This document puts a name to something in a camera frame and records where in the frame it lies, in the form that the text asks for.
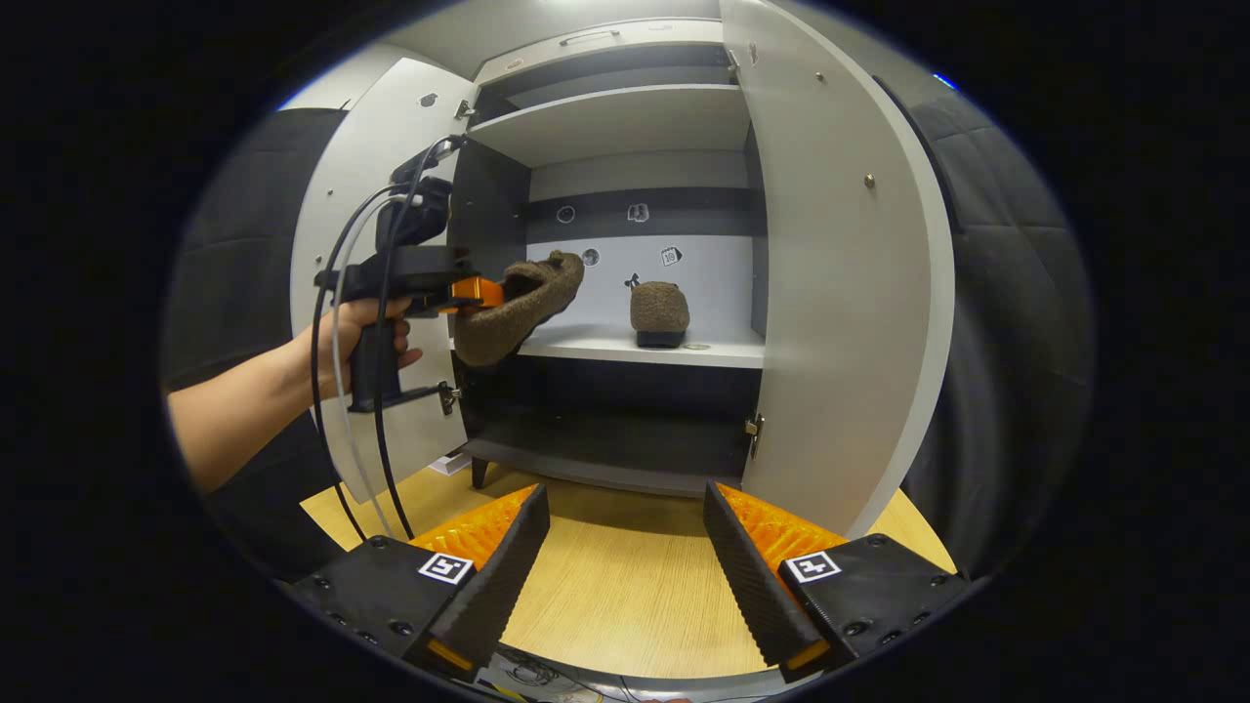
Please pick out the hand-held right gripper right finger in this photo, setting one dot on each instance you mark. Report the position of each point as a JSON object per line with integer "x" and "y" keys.
{"x": 752, "y": 586}

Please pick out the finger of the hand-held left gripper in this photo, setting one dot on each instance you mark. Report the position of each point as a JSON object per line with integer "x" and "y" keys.
{"x": 477, "y": 293}

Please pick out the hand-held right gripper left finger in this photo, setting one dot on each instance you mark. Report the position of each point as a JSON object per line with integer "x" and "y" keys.
{"x": 498, "y": 586}

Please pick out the brown fuzzy shoe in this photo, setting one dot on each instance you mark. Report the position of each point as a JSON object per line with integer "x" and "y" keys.
{"x": 659, "y": 308}
{"x": 513, "y": 317}

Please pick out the grey shoe cabinet door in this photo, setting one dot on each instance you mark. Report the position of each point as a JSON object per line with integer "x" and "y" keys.
{"x": 332, "y": 195}
{"x": 840, "y": 293}

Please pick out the black backdrop cloth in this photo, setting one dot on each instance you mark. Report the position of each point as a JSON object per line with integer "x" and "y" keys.
{"x": 1016, "y": 342}

